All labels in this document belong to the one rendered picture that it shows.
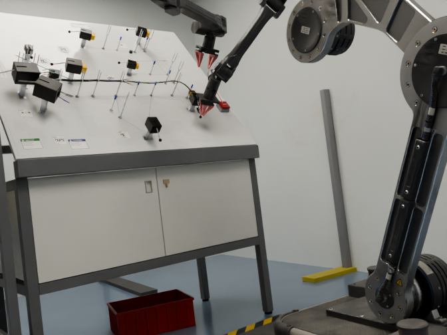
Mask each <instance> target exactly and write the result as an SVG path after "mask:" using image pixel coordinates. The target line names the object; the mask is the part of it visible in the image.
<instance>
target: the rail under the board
mask: <svg viewBox="0 0 447 335"><path fill-rule="evenodd" d="M254 158H259V147H258V145H254V146H234V147H222V148H202V149H191V150H170V151H159V152H138V153H127V154H106V155H94V156H73V157H62V158H41V159H30V160H17V161H14V162H13V166H14V173H15V179H19V178H28V177H44V176H52V175H67V174H76V173H91V172H99V171H114V170H123V169H138V168H153V167H161V166H176V165H185V164H200V163H208V162H224V161H232V160H247V159H254Z"/></svg>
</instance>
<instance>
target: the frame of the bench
mask: <svg viewBox="0 0 447 335"><path fill-rule="evenodd" d="M248 160H249V168H250V174H251V184H252V190H253V200H254V207H255V217H256V223H257V233H258V236H256V237H250V238H247V239H242V240H238V241H232V242H229V243H223V244H220V245H214V246H211V247H205V248H201V249H196V250H192V251H186V252H183V253H177V254H174V255H168V256H165V257H159V258H155V259H150V260H146V261H140V262H137V263H131V264H128V265H122V266H119V267H113V268H109V269H104V270H100V271H94V272H91V273H85V274H82V275H77V276H73V277H67V278H63V279H58V280H52V281H49V282H43V283H40V284H39V283H38V277H37V265H36V258H35V246H34V240H33V228H32V221H31V210H30V203H29V191H28V184H27V178H19V179H13V180H11V181H6V182H5V183H6V190H7V192H8V191H13V190H15V202H16V209H17V221H18V228H19V240H20V246H21V258H22V265H23V277H24V280H21V279H18V278H16V284H17V293H18V294H21V295H23V296H26V302H27V314H28V321H29V333H30V335H44V332H43V321H42V314H41V302H40V295H42V294H48V293H51V292H56V291H60V290H65V289H68V288H73V287H77V286H82V285H86V284H90V283H94V282H99V281H102V280H108V279H113V278H116V277H122V276H125V275H130V274H134V273H139V272H142V271H147V270H151V269H156V268H159V267H165V266H168V265H173V264H176V263H182V262H185V261H191V260H194V259H196V261H197V267H198V278H199V284H200V294H201V299H202V301H208V300H209V298H210V293H209V287H208V276H207V270H206V260H205V257H208V256H211V255H216V254H220V253H224V252H228V251H233V250H237V249H242V248H245V247H250V246H254V245H255V253H256V259H257V269H258V275H259V285H260V291H261V301H262V307H263V311H264V312H265V314H272V311H273V302H272V295H271V285H270V280H269V269H268V264H267V253H266V248H265V237H264V232H263V221H262V215H261V205H260V199H259V189H258V183H257V173H256V167H255V159H248ZM3 288H4V285H3V274H2V273H0V329H2V330H3V331H4V332H6V333H8V329H7V317H6V310H5V297H4V291H3Z"/></svg>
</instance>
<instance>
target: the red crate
mask: <svg viewBox="0 0 447 335"><path fill-rule="evenodd" d="M193 300H194V297H192V296H190V295H188V294H186V293H184V292H182V291H181V290H179V289H174V290H167V291H164V292H157V293H154V294H148V295H144V296H138V297H134V298H128V299H124V300H119V301H115V302H109V303H107V306H108V311H109V317H110V329H111V330H112V333H114V335H157V334H162V333H165V332H170V331H174V330H179V329H182V328H187V327H191V326H195V325H196V321H195V314H194V303H193Z"/></svg>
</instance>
